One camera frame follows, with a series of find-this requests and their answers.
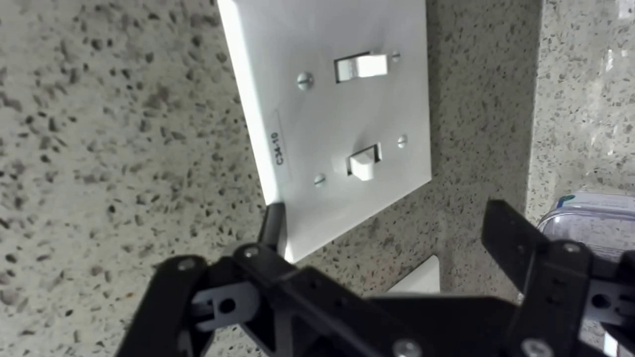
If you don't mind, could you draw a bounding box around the left toggle switch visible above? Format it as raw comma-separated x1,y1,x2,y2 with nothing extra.
336,54,389,84

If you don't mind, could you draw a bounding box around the white double light switch plate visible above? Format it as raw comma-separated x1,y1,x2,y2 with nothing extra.
217,0,433,262

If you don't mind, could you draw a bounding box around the right toggle switch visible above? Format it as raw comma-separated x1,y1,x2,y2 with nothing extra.
348,145,381,183

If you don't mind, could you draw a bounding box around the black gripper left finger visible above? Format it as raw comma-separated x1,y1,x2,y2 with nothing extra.
117,201,314,357

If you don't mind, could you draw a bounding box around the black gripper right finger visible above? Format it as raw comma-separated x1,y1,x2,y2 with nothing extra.
482,201,635,357

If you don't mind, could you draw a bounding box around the toggle switch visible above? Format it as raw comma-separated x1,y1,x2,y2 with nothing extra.
336,54,389,84
348,145,381,183

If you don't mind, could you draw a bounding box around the white gfci outlet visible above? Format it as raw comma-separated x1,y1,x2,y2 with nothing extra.
391,257,441,294

